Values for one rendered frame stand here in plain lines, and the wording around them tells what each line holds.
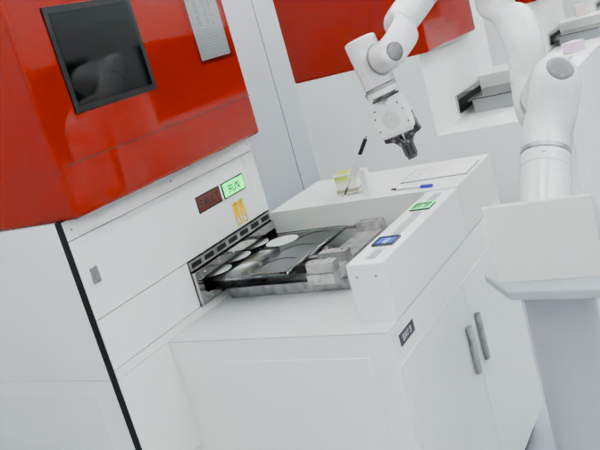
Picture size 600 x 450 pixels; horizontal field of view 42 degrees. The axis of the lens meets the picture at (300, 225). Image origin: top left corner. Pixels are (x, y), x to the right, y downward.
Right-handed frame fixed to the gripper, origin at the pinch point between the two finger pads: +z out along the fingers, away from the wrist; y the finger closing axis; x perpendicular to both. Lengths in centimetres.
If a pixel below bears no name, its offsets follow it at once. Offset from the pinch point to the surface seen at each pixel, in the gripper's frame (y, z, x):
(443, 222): 0.2, 20.8, -0.4
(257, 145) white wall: -208, -16, 242
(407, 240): 1.1, 16.8, -24.6
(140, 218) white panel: -56, -15, -41
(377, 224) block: -24.0, 17.3, 10.6
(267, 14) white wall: -192, -94, 299
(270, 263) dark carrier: -45.4, 12.5, -15.5
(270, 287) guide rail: -46, 18, -19
